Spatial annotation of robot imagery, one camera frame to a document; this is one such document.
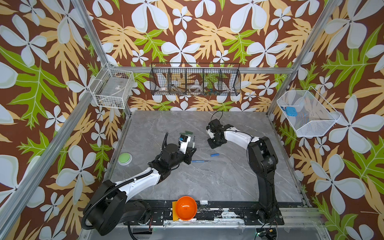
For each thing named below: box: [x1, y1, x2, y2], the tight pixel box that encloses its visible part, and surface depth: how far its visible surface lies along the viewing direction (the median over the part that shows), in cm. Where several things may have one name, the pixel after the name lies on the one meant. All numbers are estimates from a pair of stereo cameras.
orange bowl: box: [175, 196, 198, 221], surface depth 76 cm
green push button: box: [118, 152, 133, 166], surface depth 95 cm
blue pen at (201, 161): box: [191, 160, 211, 163], surface depth 95 cm
